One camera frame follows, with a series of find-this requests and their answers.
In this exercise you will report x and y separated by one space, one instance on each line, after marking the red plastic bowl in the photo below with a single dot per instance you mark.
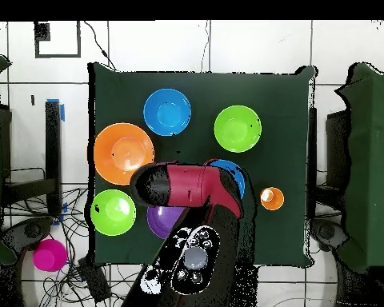
208 161

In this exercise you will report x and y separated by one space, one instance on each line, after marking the blue plastic bowl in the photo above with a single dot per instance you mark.
167 112
233 169

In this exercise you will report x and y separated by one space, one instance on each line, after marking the purple plastic bowl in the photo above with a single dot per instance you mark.
161 222

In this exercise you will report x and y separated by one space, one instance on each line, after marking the large orange plastic bowl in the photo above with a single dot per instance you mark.
124 150

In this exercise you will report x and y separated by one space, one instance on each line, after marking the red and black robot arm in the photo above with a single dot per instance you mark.
188 185

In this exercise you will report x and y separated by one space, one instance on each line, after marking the green plastic bowl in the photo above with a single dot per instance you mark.
237 129
113 212

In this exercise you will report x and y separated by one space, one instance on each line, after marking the orange plastic cup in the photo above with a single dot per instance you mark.
272 198

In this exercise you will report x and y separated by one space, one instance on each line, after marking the dark green tablecloth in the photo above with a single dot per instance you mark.
275 96

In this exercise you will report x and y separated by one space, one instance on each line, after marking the black stand with blue tape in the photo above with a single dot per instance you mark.
52 144

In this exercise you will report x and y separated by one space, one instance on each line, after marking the black box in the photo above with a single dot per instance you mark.
337 144
5 140

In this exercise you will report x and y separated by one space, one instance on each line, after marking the black power strip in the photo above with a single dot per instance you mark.
94 281

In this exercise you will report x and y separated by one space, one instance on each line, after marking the pink plastic cup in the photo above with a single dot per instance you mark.
49 255

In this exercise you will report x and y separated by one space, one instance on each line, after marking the dark square floor frame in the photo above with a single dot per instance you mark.
41 32

